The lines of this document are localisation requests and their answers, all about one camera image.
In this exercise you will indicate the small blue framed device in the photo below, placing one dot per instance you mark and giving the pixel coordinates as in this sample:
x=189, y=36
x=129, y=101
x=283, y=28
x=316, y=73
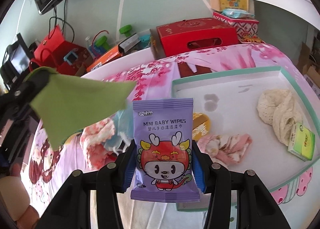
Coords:
x=70, y=57

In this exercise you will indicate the yellow round powder puff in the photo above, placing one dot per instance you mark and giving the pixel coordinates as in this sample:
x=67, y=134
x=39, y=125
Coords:
x=201, y=124

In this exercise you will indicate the blue wipes pack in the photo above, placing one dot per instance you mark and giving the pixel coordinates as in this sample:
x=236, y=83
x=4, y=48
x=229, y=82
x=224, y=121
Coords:
x=236, y=13

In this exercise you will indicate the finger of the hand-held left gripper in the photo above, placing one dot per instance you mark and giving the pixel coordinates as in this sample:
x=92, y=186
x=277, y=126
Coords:
x=22, y=89

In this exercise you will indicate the red cardboard box with slot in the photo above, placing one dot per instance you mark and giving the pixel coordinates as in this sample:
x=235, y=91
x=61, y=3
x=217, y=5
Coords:
x=195, y=31

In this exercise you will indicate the small teal container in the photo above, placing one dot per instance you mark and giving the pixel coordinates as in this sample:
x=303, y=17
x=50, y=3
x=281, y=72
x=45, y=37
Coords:
x=144, y=40

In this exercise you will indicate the pink white crochet cloth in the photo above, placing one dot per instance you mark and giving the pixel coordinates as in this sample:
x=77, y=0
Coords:
x=95, y=144

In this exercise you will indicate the person's left hand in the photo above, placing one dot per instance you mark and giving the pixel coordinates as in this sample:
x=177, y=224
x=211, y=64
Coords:
x=17, y=170

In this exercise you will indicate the red paper gift bag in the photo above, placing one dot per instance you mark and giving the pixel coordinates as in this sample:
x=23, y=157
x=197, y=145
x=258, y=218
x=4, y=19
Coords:
x=50, y=44

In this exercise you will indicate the light blue face mask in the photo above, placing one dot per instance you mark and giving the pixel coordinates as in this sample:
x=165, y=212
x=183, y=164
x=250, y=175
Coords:
x=122, y=124

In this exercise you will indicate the red gold paper ornament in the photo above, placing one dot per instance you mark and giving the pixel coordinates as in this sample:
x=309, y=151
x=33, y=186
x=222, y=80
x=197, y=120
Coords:
x=250, y=39

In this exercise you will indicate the orange cardboard box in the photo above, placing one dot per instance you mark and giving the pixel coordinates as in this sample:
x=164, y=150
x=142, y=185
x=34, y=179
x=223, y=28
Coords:
x=120, y=60

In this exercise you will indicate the clear water bottle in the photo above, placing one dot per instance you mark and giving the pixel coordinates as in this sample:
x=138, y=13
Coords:
x=90, y=46

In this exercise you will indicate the white tray with teal rim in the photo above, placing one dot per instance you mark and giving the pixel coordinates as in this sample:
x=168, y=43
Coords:
x=250, y=181

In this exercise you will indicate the red patterned tin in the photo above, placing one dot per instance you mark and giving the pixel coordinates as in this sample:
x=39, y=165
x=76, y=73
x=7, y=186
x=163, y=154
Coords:
x=237, y=26

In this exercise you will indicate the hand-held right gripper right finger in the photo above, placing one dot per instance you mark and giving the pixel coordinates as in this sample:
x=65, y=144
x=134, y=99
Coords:
x=198, y=169

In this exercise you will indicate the pink fabric headband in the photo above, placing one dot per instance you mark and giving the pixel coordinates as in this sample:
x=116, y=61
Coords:
x=232, y=144

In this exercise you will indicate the purple baby wipes packet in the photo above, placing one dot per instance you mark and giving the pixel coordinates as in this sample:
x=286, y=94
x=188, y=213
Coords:
x=165, y=129

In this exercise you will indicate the cream lace scrunchie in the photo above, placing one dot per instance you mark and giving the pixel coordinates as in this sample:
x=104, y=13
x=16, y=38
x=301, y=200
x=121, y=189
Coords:
x=275, y=109

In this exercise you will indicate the dark red open box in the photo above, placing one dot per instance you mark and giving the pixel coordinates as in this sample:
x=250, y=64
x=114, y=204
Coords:
x=81, y=63

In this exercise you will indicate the light green cloth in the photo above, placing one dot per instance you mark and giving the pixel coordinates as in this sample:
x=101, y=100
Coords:
x=75, y=99

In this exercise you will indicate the brown cardboard box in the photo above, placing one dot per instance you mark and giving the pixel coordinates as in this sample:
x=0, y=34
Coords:
x=310, y=66

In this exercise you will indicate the green tissue pack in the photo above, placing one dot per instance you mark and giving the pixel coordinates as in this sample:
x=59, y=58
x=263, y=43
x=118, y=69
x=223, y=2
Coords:
x=301, y=141

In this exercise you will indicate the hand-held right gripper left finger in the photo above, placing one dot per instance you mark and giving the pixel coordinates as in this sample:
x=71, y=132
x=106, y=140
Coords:
x=128, y=166

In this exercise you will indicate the cartoon printed bed sheet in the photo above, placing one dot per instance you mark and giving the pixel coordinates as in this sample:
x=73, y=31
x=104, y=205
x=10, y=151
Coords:
x=160, y=74

